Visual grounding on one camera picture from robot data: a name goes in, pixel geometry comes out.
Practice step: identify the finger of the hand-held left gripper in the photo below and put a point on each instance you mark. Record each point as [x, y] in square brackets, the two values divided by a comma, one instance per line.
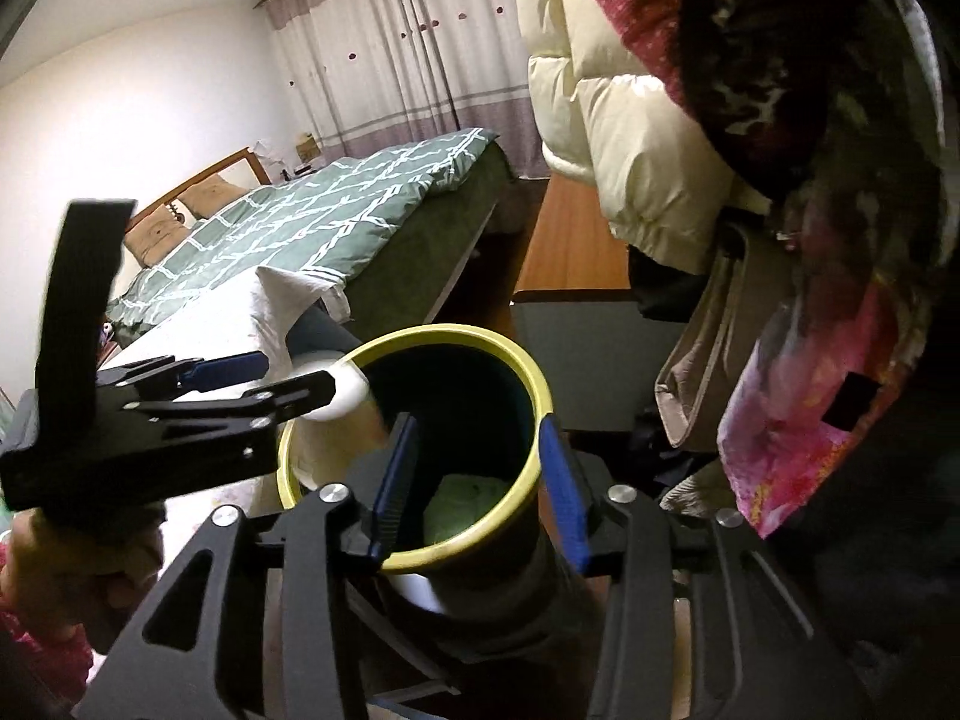
[225, 369]
[300, 392]

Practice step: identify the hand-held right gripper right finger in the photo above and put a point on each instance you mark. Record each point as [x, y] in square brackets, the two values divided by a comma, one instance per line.
[564, 491]

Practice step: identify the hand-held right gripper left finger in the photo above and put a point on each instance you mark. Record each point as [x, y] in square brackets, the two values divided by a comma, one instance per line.
[394, 484]

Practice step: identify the person's left forearm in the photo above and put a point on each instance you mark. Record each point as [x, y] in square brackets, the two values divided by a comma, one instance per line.
[34, 660]

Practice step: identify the person's left hand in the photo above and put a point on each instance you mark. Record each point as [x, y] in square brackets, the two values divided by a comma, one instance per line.
[67, 570]

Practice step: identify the green crumpled paper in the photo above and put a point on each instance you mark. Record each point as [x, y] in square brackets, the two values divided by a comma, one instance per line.
[465, 502]

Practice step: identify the brown pillow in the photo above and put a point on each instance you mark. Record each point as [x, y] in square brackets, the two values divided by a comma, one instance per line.
[214, 196]
[156, 231]

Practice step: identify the bed with green quilt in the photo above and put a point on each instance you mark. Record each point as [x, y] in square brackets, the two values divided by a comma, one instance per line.
[424, 262]

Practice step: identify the beige bag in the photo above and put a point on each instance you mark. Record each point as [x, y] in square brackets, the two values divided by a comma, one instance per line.
[705, 360]

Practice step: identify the bed with green duvet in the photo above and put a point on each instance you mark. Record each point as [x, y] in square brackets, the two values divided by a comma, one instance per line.
[337, 202]

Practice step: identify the wooden headboard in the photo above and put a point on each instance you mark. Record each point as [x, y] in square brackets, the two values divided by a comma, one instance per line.
[217, 169]

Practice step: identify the small cardboard box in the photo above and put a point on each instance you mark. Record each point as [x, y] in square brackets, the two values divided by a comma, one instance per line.
[306, 144]

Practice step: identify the wooden side desk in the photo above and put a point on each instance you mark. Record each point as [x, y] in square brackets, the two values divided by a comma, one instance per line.
[574, 240]

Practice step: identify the pink floral cloth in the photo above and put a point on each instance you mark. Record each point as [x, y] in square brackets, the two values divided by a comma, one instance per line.
[817, 405]

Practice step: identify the cream puffer jacket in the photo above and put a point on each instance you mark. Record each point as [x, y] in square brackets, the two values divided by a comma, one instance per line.
[637, 150]

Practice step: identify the striped window curtain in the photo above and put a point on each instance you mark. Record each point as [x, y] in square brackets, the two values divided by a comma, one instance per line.
[420, 52]

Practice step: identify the red dotted cloth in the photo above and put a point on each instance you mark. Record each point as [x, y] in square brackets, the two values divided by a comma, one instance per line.
[637, 15]

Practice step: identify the dark patterned cloth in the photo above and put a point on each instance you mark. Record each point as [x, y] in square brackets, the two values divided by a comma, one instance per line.
[772, 52]

